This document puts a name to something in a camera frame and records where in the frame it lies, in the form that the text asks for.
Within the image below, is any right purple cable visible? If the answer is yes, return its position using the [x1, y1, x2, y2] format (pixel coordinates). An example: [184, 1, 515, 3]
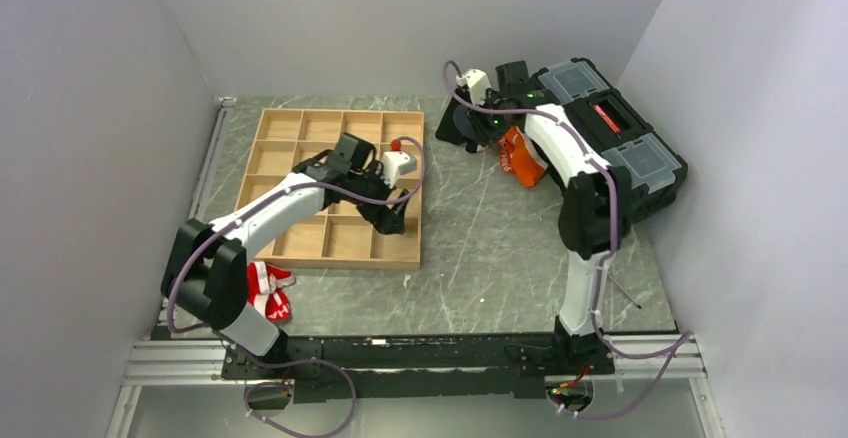
[442, 59, 694, 421]

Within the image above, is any black toolbox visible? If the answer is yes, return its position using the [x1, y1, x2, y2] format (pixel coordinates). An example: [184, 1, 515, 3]
[530, 58, 688, 223]

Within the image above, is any black garment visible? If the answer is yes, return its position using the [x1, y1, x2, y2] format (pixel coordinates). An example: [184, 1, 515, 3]
[435, 101, 488, 154]

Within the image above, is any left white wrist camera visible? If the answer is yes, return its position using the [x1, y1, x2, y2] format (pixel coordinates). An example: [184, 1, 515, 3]
[379, 139, 418, 187]

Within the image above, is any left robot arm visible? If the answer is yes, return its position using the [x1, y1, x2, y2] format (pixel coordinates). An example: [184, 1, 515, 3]
[161, 133, 426, 378]

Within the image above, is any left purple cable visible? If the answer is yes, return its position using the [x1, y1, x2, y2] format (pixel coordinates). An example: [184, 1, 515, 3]
[165, 135, 427, 438]

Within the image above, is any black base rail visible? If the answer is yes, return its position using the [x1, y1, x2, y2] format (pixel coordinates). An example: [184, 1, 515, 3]
[221, 332, 615, 404]

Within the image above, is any wooden compartment tray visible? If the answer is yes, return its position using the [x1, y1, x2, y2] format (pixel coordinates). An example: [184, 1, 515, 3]
[231, 108, 424, 270]

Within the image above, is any navy underwear beige waistband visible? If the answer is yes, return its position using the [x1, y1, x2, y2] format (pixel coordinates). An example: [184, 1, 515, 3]
[452, 105, 476, 142]

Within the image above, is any orange white garment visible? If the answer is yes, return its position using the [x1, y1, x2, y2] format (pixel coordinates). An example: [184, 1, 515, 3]
[498, 126, 548, 188]

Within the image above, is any red white garment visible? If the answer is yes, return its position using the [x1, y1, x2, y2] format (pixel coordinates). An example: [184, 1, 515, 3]
[247, 261, 296, 323]

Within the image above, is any purple cable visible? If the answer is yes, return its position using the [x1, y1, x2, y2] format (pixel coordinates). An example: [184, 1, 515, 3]
[165, 135, 427, 438]
[442, 59, 694, 421]

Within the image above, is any aluminium frame rail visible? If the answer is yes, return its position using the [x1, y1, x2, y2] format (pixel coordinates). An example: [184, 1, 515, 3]
[116, 98, 718, 437]

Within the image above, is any yellow black screwdriver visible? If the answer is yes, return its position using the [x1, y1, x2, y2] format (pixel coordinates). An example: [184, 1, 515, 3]
[607, 273, 644, 310]

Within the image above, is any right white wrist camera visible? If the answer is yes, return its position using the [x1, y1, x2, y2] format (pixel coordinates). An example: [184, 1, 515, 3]
[455, 69, 492, 107]

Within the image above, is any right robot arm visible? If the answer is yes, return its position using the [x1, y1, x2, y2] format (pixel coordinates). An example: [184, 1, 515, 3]
[443, 59, 632, 373]

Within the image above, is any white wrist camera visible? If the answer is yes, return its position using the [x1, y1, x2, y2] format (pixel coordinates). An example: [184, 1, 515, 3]
[379, 139, 418, 187]
[455, 69, 492, 107]

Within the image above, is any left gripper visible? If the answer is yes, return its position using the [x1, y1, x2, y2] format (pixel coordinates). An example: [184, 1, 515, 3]
[347, 163, 412, 236]

